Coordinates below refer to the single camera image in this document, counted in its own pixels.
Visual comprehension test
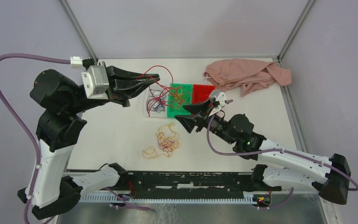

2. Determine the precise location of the dark purple wire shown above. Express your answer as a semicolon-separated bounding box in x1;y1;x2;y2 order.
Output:
146;89;168;113

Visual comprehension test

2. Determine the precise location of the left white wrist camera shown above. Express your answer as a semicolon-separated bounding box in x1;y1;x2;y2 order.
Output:
70;56;109;100

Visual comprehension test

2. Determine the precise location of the yellow wire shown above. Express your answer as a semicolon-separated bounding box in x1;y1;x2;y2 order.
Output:
170;86;193;109

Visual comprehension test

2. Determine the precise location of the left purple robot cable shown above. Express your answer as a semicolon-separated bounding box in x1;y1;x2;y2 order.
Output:
0;53;152;224

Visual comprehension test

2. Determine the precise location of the white slotted cable duct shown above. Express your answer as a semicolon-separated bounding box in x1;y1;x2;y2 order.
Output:
79;192;257;205

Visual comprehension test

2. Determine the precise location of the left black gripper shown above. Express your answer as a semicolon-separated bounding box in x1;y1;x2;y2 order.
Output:
67;59;162;113

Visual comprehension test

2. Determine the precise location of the wire bundle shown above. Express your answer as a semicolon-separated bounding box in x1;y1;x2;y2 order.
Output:
142;122;181;160

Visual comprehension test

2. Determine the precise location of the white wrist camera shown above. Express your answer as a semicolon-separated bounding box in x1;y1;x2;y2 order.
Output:
70;56;109;100
208;89;234;117

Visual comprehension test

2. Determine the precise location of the red plastic bin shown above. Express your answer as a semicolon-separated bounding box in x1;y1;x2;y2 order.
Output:
192;84;216;104

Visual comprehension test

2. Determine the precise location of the clear plastic bin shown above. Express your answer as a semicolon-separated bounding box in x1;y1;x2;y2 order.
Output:
143;84;168;118

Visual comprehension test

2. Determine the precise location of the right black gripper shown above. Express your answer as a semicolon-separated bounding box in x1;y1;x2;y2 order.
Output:
174;98;235;145

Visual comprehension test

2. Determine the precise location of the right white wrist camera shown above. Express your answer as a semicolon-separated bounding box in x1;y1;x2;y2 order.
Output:
208;89;234;117

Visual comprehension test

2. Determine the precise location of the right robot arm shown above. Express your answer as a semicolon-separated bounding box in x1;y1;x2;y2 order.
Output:
175;100;351;205

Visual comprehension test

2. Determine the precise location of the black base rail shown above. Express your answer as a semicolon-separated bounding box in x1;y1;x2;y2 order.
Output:
110;171;282;199

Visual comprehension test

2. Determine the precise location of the pink cloth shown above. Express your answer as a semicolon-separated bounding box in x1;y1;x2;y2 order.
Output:
203;59;292;97

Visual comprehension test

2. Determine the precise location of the aluminium frame rail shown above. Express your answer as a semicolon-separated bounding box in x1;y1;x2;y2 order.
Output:
51;172;332;194

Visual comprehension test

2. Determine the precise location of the right controller board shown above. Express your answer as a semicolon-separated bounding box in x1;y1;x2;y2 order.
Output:
252;195;272;208

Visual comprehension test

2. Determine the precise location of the green plastic bin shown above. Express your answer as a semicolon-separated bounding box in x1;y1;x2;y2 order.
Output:
167;83;193;118

